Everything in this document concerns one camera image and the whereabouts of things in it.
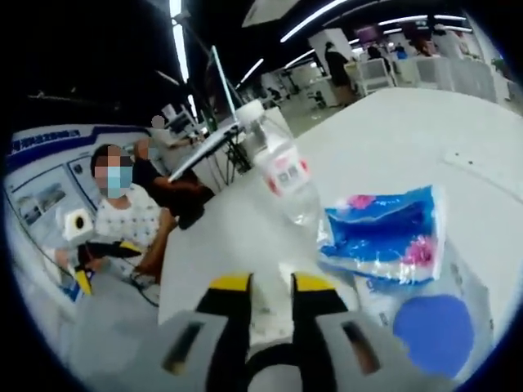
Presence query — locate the blue tissue pack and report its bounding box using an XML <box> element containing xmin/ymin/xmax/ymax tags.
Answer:
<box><xmin>317</xmin><ymin>185</ymin><xmax>447</xmax><ymax>286</ymax></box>

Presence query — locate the ceiling light strip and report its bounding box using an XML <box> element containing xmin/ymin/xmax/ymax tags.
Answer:
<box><xmin>168</xmin><ymin>0</ymin><xmax>192</xmax><ymax>83</ymax></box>
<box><xmin>279</xmin><ymin>0</ymin><xmax>349</xmax><ymax>42</ymax></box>

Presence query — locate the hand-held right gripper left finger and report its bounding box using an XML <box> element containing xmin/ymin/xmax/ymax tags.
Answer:
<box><xmin>157</xmin><ymin>272</ymin><xmax>253</xmax><ymax>392</ymax></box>

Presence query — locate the person in face mask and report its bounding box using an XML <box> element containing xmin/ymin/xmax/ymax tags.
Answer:
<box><xmin>6</xmin><ymin>124</ymin><xmax>153</xmax><ymax>246</ymax></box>

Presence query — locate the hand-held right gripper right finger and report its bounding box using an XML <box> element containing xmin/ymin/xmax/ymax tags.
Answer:
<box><xmin>290</xmin><ymin>272</ymin><xmax>434</xmax><ymax>392</ymax></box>

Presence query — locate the clear plastic water bottle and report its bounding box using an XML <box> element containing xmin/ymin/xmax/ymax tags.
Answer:
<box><xmin>235</xmin><ymin>101</ymin><xmax>324</xmax><ymax>352</ymax></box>

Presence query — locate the white table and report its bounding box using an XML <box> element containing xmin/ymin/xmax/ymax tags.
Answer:
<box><xmin>157</xmin><ymin>87</ymin><xmax>523</xmax><ymax>392</ymax></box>

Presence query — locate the wet wipes pack blue lid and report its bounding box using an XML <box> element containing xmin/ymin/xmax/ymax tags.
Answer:
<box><xmin>354</xmin><ymin>244</ymin><xmax>494</xmax><ymax>385</ymax></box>

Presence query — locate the person's torso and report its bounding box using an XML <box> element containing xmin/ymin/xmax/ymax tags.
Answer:
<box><xmin>93</xmin><ymin>189</ymin><xmax>165</xmax><ymax>248</ymax></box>

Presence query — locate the white office chair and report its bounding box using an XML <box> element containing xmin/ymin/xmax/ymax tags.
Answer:
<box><xmin>360</xmin><ymin>56</ymin><xmax>398</xmax><ymax>94</ymax></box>

